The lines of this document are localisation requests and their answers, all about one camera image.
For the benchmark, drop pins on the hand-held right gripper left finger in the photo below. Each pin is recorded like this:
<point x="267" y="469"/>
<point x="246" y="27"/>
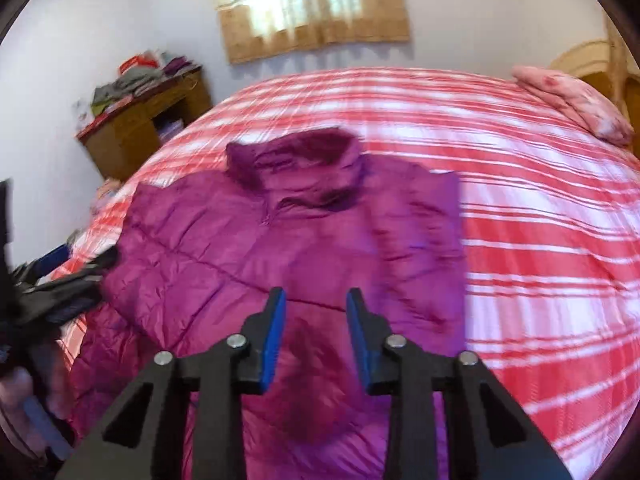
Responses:
<point x="276" y="340"/>

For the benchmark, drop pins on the purple puffer jacket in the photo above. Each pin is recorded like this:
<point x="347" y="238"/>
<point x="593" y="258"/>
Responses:
<point x="310" y="230"/>

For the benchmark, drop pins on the purple folded cloth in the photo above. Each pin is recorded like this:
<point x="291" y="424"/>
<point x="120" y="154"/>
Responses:
<point x="176" y="65"/>

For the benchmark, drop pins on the grey folded clothes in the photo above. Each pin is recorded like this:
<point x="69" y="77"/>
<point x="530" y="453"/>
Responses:
<point x="127" y="82"/>

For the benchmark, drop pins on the beige window curtain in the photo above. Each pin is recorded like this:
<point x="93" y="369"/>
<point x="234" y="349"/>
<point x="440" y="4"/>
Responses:
<point x="320" y="25"/>

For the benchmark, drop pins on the red bag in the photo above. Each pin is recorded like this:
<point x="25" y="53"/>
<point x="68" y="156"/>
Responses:
<point x="135" y="63"/>

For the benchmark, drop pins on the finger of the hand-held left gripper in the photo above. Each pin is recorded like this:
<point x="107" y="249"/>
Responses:
<point x="65" y="302"/>
<point x="95" y="265"/>

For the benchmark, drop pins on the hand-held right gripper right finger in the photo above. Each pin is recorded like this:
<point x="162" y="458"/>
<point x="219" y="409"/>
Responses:
<point x="356" y="340"/>

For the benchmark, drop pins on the pink pillow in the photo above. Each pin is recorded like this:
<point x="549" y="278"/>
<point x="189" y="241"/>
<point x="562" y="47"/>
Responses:
<point x="580" y="100"/>

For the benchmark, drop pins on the wooden desk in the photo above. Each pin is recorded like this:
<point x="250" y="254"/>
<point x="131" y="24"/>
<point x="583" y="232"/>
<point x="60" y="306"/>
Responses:
<point x="130" y="135"/>

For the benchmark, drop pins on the person's left hand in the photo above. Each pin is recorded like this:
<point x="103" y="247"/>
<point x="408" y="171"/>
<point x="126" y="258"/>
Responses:
<point x="14" y="390"/>

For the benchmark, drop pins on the wooden headboard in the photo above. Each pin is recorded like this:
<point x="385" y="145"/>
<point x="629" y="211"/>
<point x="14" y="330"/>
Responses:
<point x="605" y="60"/>

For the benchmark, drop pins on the red plaid bed blanket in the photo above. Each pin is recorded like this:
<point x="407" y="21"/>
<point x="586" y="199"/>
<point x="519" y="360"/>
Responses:
<point x="525" y="210"/>

